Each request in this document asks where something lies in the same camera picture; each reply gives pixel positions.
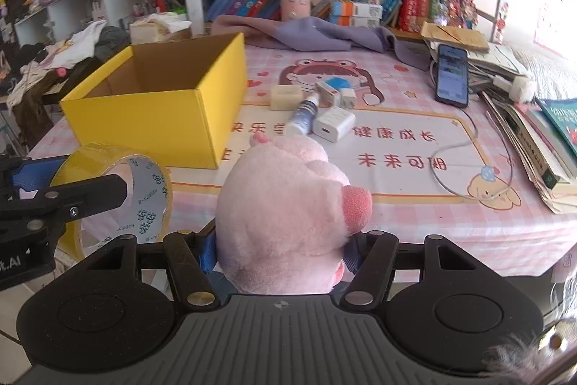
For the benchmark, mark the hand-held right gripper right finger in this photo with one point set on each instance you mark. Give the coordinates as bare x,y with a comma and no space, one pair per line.
350,255

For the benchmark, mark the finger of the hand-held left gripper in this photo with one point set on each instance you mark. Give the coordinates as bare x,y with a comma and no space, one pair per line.
103,191
31,177

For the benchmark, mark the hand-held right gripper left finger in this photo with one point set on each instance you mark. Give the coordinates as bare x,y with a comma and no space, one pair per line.
208,255

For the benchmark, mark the yellow tape roll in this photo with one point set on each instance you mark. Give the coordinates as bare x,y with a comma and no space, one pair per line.
90,155

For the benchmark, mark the yellow cardboard box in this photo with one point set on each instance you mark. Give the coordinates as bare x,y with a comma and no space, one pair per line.
148,128

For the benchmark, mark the pink pig plush toy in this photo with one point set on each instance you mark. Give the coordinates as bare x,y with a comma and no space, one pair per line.
279,209

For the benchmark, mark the white charger cube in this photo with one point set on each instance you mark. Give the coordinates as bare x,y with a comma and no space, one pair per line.
332,124

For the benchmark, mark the blue white tube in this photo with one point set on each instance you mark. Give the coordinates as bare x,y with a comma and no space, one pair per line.
302,119

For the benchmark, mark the white plug adapter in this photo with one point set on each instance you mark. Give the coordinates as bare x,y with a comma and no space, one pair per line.
348,100

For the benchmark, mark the small white red box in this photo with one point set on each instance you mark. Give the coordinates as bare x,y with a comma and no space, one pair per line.
327,92

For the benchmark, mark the cream rubber block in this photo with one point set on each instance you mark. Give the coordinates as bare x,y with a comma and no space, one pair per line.
285,97

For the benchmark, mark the small blue packet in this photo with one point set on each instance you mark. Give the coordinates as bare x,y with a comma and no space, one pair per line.
338,82

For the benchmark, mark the brown cloth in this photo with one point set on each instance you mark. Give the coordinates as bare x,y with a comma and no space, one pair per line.
36,110

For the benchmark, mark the pink printed tablecloth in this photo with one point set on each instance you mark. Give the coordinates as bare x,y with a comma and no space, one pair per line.
405,209

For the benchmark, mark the pile of clothes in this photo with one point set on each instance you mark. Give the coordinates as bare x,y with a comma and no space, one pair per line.
81,42

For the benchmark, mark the tissue box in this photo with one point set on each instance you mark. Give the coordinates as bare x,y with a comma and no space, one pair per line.
157,28

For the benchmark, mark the fuzzy grey cloth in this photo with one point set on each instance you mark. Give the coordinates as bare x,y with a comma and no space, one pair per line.
514,355

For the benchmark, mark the cups of pens and brushes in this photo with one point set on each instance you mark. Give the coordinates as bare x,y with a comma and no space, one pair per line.
157,1

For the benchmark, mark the black smartphone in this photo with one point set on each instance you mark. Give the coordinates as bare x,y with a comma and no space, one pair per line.
451,74

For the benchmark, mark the stack of thick books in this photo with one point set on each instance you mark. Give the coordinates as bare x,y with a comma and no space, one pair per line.
536,159

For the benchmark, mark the purple cloth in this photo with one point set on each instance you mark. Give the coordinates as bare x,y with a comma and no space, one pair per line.
315,33

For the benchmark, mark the orange white carton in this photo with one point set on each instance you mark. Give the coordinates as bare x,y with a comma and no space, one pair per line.
356,9
356,22

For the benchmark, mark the stack of papers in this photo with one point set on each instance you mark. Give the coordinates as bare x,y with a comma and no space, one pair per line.
491,60

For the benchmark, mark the brown paper envelope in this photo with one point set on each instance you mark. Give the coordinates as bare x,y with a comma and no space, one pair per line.
455,35

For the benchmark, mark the teal book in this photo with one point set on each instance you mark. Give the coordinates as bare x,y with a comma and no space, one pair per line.
563,123

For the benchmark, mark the colorful acrylic charms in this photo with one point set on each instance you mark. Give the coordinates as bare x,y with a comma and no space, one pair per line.
455,13

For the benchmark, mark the white quilted blanket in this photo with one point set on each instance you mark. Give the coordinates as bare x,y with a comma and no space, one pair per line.
545,64

